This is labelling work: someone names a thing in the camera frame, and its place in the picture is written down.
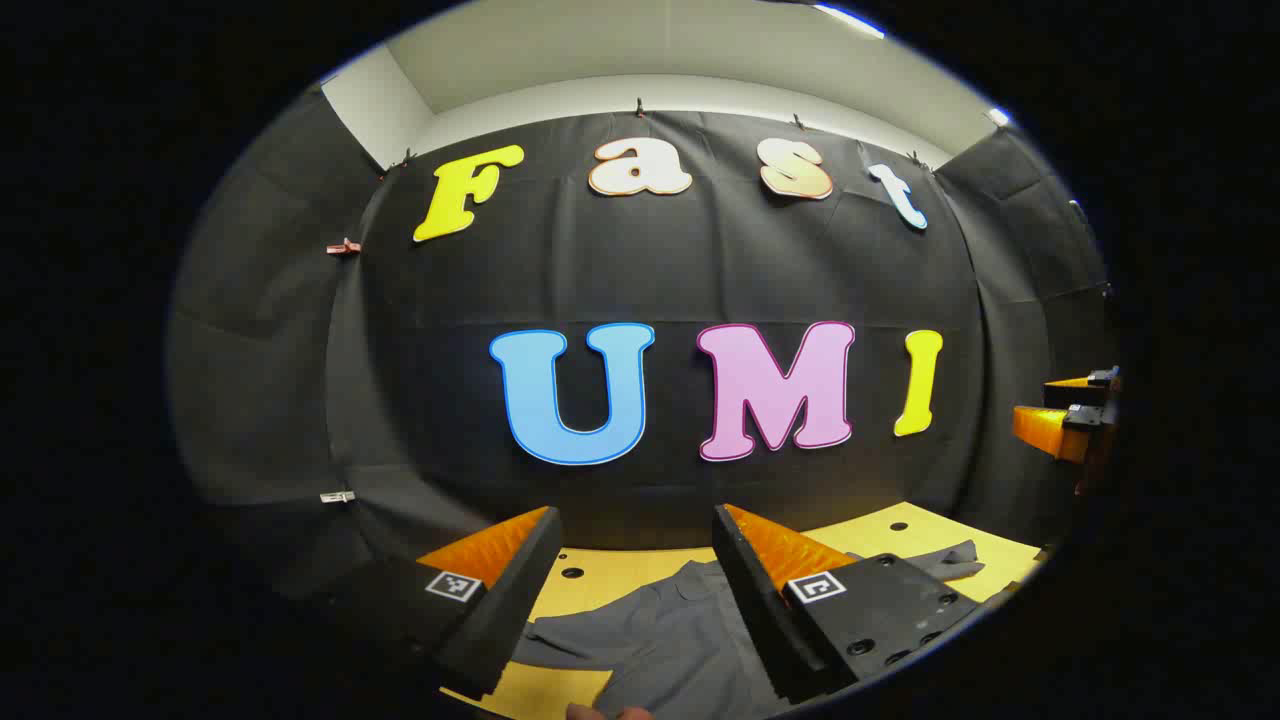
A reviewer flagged black backdrop cloth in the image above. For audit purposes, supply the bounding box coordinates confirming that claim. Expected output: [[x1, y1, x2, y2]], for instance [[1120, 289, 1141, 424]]
[[165, 85, 1116, 601]]

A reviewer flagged grey polo shirt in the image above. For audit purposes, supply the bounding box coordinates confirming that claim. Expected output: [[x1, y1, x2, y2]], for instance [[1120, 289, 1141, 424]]
[[515, 540, 986, 720]]

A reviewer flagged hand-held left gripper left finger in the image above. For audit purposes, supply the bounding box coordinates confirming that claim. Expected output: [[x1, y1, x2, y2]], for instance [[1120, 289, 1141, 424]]
[[300, 505, 564, 701]]

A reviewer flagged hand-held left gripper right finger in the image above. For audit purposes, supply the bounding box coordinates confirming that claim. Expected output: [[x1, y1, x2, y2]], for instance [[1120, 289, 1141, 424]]
[[712, 503, 986, 706]]

